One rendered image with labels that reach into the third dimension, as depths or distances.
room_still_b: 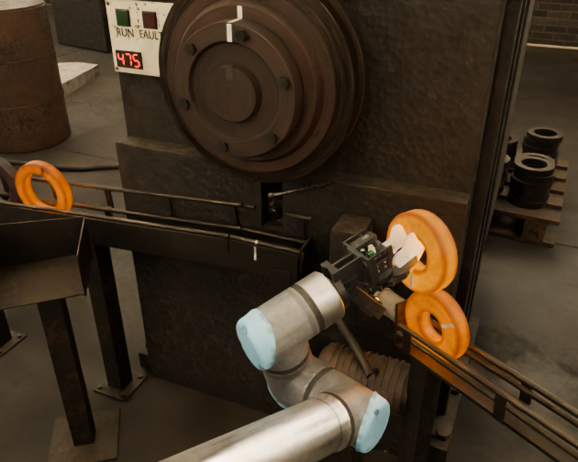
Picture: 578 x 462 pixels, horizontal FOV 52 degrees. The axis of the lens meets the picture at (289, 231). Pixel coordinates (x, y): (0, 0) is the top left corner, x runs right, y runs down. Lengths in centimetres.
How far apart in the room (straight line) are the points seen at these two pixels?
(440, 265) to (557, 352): 143
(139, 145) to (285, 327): 89
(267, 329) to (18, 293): 87
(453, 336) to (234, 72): 68
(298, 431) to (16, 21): 348
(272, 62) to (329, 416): 67
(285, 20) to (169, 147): 58
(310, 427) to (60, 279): 96
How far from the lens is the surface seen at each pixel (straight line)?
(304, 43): 122
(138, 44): 163
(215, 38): 124
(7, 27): 403
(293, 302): 95
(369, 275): 100
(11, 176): 197
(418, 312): 126
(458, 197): 140
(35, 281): 167
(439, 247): 105
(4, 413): 222
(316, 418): 88
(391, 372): 140
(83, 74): 566
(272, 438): 82
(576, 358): 244
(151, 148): 166
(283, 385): 102
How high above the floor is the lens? 147
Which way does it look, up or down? 30 degrees down
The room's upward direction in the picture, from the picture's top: straight up
